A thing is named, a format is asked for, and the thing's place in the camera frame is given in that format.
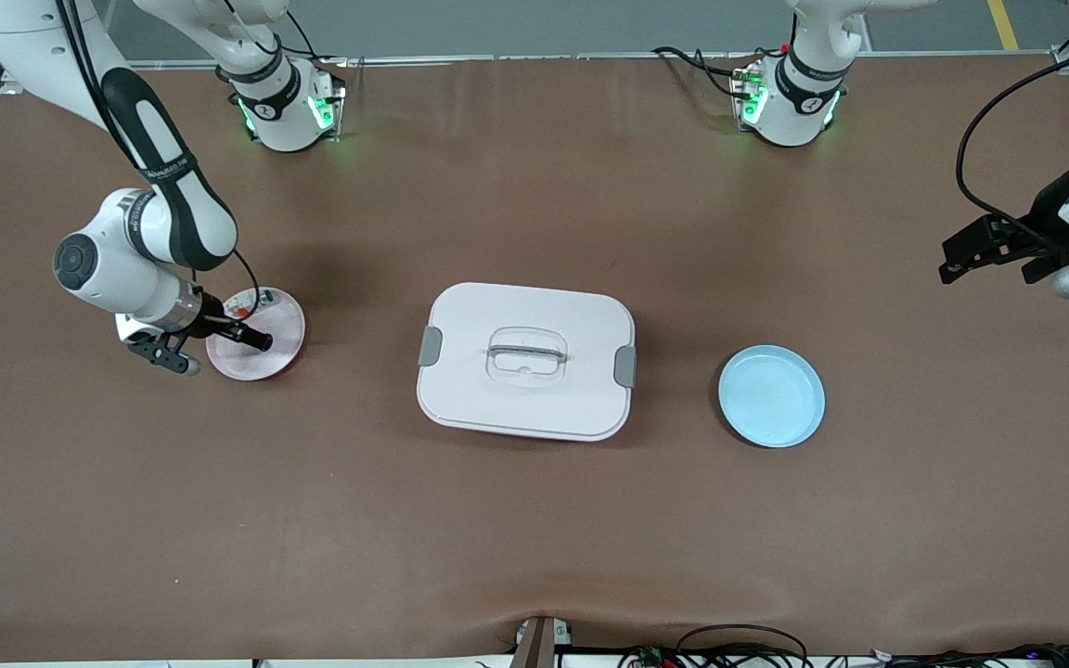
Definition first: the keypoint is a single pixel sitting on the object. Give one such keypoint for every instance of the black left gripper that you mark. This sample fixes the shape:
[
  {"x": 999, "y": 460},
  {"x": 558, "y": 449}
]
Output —
[{"x": 1047, "y": 221}]

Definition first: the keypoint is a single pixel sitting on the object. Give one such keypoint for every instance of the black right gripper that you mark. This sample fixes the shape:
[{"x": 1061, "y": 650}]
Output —
[{"x": 212, "y": 318}]

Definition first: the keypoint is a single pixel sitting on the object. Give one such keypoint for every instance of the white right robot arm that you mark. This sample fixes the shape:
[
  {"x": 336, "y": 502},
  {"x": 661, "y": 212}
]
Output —
[{"x": 177, "y": 195}]

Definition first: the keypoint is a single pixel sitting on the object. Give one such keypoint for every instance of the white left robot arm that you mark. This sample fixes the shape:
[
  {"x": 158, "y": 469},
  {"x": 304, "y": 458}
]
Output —
[{"x": 804, "y": 102}]

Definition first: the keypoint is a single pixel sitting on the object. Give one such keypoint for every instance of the pink box with white lid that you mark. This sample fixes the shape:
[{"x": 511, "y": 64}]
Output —
[{"x": 525, "y": 399}]

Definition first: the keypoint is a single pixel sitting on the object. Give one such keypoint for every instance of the small items on pink plate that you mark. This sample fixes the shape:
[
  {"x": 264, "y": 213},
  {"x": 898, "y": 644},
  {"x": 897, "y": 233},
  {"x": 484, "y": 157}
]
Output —
[{"x": 242, "y": 301}]

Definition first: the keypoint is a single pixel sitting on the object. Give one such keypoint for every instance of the pink round plate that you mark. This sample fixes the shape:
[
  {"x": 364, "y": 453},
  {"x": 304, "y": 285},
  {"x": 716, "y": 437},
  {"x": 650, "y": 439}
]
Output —
[{"x": 256, "y": 364}]

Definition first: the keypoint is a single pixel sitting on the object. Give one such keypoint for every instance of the light blue round plate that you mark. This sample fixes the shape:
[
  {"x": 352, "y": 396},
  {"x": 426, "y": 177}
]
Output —
[{"x": 771, "y": 397}]

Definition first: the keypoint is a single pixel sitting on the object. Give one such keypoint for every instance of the white right camera bracket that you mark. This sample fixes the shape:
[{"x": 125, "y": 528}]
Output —
[{"x": 137, "y": 327}]

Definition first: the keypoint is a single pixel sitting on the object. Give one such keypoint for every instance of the silver table edge rail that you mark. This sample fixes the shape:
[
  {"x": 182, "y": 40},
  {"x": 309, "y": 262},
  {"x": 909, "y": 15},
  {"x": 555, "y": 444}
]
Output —
[{"x": 544, "y": 57}]

